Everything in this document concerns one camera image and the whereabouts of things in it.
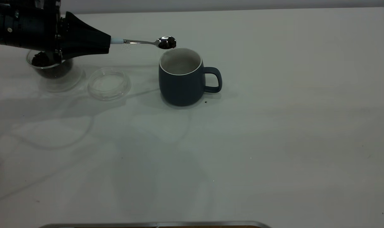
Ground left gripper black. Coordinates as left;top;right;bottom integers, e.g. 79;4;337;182
0;7;112;63

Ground metal spoon with white handle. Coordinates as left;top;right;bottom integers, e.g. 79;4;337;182
110;36;177;50

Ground dark grey-blue ceramic mug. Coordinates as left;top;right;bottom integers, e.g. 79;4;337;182
158;48;223;107

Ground black beans in jar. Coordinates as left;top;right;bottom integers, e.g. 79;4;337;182
31;51;74;79

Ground clear round glass lid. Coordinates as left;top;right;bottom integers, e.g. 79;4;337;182
87;67;131;101

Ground clear double-wall glass jar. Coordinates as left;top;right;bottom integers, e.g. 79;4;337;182
26;49;85;93

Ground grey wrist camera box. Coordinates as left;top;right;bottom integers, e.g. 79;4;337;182
35;0;61;10

